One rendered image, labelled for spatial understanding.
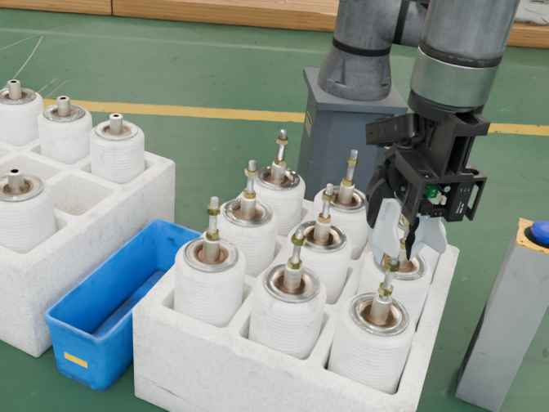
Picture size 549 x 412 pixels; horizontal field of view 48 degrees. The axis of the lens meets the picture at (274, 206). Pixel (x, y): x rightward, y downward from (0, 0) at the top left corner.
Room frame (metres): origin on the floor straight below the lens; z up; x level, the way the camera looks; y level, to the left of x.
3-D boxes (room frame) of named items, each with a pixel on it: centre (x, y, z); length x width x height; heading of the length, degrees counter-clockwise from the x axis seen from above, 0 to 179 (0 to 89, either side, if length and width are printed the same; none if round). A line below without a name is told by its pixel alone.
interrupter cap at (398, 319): (0.57, -0.15, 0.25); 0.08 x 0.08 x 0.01
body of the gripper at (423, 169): (0.55, -0.15, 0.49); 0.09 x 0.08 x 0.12; 20
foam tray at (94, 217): (0.90, 0.45, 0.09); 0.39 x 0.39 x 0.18; 69
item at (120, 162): (0.97, 0.30, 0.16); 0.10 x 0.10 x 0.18
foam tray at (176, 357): (0.72, -0.07, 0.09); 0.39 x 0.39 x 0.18; 71
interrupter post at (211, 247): (0.65, 0.08, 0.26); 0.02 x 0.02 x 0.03
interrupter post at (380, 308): (0.57, -0.15, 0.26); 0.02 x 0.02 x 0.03
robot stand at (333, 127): (1.20, -0.13, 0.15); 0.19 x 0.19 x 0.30; 10
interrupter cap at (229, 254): (0.65, 0.08, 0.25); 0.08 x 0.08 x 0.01
